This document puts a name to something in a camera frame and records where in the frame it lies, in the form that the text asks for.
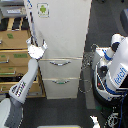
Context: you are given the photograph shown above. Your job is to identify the grey box on cabinet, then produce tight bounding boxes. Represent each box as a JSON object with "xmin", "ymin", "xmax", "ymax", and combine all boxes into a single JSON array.
[{"xmin": 0, "ymin": 6, "xmax": 26, "ymax": 17}]

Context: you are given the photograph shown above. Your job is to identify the lower fridge drawer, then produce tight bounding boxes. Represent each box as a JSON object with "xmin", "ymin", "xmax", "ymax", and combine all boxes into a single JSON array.
[{"xmin": 43, "ymin": 79, "xmax": 79, "ymax": 99}]

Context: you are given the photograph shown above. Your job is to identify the white refrigerator body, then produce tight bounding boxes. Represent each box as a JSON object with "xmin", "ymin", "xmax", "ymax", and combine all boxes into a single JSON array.
[{"xmin": 23, "ymin": 0, "xmax": 92, "ymax": 99}]

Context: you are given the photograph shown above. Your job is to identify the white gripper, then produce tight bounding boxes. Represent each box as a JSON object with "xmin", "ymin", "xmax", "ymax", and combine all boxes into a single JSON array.
[{"xmin": 26, "ymin": 37, "xmax": 48, "ymax": 59}]

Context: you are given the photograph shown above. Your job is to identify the fridge drawer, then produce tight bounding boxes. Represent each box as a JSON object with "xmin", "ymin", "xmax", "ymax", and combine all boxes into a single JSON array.
[
  {"xmin": 39, "ymin": 59, "xmax": 82, "ymax": 79},
  {"xmin": 43, "ymin": 79, "xmax": 79, "ymax": 99}
]

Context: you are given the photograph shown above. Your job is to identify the coiled grey cable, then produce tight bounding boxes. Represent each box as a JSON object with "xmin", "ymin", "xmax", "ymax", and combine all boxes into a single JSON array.
[{"xmin": 78, "ymin": 43, "xmax": 100, "ymax": 94}]

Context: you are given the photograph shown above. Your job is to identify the green android sticker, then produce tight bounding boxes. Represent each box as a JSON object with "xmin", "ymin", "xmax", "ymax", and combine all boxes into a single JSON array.
[{"xmin": 37, "ymin": 3, "xmax": 49, "ymax": 17}]

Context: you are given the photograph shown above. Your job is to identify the upper fridge drawer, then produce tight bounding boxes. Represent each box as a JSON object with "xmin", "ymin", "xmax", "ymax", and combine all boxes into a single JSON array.
[{"xmin": 39, "ymin": 59, "xmax": 82, "ymax": 79}]

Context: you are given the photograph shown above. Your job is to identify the white fridge door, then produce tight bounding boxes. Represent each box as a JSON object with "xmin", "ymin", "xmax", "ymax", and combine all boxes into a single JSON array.
[{"xmin": 23, "ymin": 0, "xmax": 92, "ymax": 59}]

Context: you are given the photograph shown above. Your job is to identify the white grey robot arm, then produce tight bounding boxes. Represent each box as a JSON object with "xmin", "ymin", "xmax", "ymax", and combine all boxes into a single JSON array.
[{"xmin": 0, "ymin": 39, "xmax": 47, "ymax": 128}]

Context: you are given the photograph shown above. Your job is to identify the white blue robot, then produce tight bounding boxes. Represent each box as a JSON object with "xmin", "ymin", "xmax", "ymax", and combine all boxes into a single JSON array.
[{"xmin": 92, "ymin": 34, "xmax": 128, "ymax": 106}]

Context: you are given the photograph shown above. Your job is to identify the wooden drawer cabinet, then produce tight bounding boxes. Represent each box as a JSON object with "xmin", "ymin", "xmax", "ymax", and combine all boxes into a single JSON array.
[{"xmin": 0, "ymin": 16, "xmax": 47, "ymax": 99}]

